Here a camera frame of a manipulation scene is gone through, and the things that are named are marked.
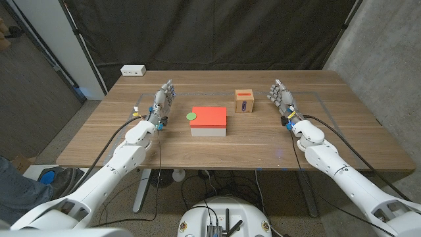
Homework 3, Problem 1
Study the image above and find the grey tape outline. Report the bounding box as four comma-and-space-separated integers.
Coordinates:
103, 91, 366, 171

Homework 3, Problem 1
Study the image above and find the blue foot pedal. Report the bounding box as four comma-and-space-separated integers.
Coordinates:
41, 170, 56, 186

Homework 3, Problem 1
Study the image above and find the white table leg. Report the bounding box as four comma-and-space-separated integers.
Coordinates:
132, 169, 152, 214

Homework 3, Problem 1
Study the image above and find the grey table leg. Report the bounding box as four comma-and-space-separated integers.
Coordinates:
295, 170, 319, 218

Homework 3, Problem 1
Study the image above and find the thin black left hand cable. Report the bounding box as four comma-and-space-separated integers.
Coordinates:
91, 126, 162, 228

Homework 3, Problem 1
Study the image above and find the white floor platform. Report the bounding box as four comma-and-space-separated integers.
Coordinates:
22, 164, 83, 185

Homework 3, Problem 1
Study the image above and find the white floor cable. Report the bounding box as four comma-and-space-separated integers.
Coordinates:
255, 169, 284, 237

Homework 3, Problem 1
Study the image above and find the red box with white base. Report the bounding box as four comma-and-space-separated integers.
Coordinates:
189, 106, 228, 138

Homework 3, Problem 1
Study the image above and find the black backdrop curtain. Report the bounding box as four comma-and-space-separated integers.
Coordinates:
59, 0, 362, 92

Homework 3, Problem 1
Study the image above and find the white robot torso base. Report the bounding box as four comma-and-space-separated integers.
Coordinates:
177, 196, 273, 237

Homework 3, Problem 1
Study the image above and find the brown cardboard box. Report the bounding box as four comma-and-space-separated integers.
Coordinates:
11, 154, 36, 174

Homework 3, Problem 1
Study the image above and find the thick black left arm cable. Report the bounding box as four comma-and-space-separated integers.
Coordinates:
68, 115, 147, 195

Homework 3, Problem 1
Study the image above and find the white power outlet box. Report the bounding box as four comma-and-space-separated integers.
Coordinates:
120, 65, 147, 77

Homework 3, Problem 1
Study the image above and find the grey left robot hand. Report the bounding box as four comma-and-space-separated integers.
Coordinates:
147, 78, 178, 130

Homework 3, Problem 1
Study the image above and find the black door frame rail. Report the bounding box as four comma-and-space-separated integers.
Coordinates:
0, 0, 87, 105

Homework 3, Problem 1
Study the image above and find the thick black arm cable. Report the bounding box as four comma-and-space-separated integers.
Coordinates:
302, 115, 414, 202
68, 115, 147, 195

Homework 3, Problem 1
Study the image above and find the person leg in jeans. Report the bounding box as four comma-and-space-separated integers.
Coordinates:
0, 156, 55, 224

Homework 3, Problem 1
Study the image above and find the thin black right hand cable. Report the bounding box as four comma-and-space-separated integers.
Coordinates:
289, 130, 397, 237

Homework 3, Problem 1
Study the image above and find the black backdrop stand pole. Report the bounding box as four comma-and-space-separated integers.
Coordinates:
59, 0, 108, 96
320, 0, 364, 70

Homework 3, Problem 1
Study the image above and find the black floor cable bundle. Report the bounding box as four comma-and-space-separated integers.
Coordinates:
180, 169, 264, 215

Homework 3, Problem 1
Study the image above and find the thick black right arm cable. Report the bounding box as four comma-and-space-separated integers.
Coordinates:
302, 115, 414, 202

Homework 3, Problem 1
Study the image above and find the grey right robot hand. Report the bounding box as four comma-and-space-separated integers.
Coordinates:
266, 78, 305, 131

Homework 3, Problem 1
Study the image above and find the thin black hand cable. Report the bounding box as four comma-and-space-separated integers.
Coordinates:
91, 126, 162, 228
289, 130, 397, 237

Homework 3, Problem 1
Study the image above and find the black round floor fan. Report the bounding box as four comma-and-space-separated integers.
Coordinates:
150, 169, 174, 189

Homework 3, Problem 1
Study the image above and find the black leather shoe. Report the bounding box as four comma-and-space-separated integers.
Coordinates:
37, 167, 86, 200

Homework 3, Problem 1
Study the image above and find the wooden box with slots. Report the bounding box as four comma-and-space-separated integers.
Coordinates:
234, 88, 255, 114

